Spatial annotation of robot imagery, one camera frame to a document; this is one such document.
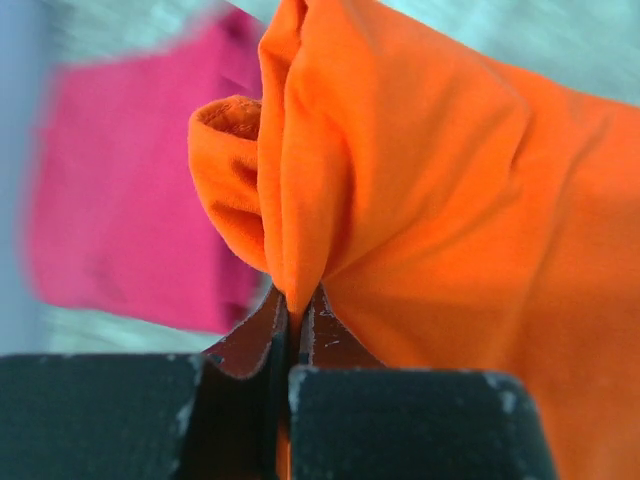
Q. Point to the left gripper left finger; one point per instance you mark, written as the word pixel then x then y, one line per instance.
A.
pixel 209 415

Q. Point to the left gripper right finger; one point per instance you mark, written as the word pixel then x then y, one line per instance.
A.
pixel 352 417

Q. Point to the orange t shirt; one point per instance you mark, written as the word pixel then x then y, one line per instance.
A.
pixel 460 212

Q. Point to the folded magenta t shirt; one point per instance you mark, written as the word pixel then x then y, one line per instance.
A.
pixel 116 224

